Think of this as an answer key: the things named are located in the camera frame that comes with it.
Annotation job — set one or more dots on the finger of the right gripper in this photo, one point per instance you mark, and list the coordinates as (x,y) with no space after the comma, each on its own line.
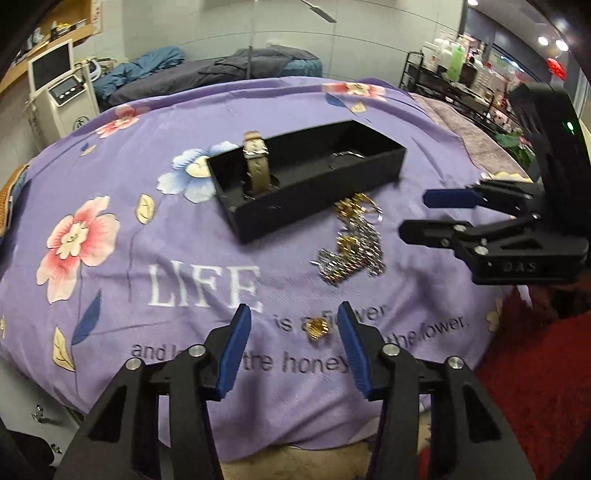
(452,234)
(455,198)

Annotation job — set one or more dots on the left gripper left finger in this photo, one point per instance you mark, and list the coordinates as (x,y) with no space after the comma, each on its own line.
(200,374)

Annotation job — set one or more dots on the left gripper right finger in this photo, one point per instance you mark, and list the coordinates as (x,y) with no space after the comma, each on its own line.
(390,374)

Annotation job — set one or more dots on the black jewelry tray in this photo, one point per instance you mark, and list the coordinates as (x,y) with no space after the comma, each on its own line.
(316,167)

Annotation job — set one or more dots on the black product rack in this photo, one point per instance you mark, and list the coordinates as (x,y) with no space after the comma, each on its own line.
(452,69)

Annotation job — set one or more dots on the woven brown cushion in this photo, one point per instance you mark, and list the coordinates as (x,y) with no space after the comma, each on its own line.
(9,196)

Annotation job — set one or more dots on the grey blanket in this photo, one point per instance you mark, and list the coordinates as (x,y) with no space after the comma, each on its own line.
(240,64)

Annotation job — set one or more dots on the blue massage bed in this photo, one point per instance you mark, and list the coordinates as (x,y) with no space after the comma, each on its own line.
(208,69)

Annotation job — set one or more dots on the white beauty machine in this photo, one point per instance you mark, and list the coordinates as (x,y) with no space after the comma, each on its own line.
(62,97)

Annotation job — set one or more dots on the beige strap wristwatch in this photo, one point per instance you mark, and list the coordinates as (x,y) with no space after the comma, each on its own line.
(256,154)

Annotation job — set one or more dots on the wooden wall shelf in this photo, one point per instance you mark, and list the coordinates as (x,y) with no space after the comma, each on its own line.
(68,20)

